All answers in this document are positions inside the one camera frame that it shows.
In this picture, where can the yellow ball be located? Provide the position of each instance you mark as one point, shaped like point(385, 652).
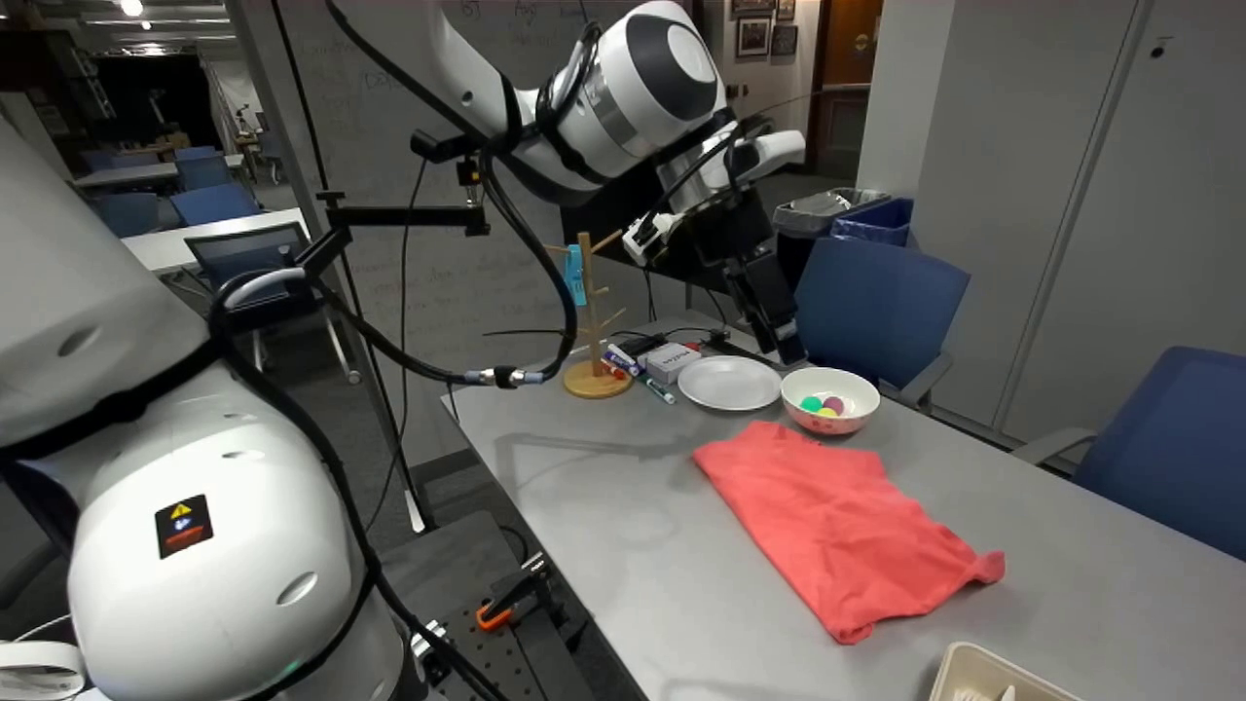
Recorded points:
point(823, 416)

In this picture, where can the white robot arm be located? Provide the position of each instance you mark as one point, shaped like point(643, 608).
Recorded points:
point(196, 518)

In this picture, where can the coral printed sweatshirt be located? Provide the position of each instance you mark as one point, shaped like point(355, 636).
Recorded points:
point(843, 518)

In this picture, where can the pink ball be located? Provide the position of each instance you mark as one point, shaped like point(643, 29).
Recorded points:
point(834, 408)

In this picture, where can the framed wall picture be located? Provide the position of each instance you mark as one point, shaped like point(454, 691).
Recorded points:
point(754, 33)

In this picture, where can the white bowl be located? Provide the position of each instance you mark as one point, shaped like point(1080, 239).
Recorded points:
point(829, 392)

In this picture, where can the black camera on stand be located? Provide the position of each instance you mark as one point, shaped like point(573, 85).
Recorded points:
point(415, 216)

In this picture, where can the beige cutlery tray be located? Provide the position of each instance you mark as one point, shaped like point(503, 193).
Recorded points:
point(996, 674)

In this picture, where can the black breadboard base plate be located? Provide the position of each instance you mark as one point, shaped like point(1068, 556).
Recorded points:
point(469, 586)

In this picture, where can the green ball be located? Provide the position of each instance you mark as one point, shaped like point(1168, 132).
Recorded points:
point(812, 404)

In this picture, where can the grey lined waste bin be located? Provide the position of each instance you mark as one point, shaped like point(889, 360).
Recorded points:
point(812, 228)

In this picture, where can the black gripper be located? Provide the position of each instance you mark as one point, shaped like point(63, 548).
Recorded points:
point(720, 237)

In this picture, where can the blue office chair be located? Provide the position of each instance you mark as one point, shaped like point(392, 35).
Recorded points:
point(209, 195)
point(255, 265)
point(1168, 443)
point(881, 315)

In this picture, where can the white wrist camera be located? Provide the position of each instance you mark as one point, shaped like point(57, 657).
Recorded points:
point(649, 239)

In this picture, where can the yellow wooden mug tree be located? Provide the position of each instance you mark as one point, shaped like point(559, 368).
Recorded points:
point(595, 370)

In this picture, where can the blue item on mug tree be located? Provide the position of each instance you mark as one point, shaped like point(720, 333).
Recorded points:
point(573, 274)

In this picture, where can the blue waste bin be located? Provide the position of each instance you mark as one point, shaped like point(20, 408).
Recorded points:
point(878, 221)

